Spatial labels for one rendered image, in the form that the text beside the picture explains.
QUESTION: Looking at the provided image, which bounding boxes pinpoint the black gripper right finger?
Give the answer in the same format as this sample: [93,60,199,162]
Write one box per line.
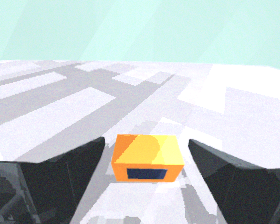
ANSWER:
[188,139,280,224]

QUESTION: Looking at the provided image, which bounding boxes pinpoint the orange block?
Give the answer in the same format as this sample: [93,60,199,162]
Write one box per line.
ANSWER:
[111,134,185,182]

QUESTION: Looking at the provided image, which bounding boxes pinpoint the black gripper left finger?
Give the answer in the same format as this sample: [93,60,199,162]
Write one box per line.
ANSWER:
[0,137,105,224]

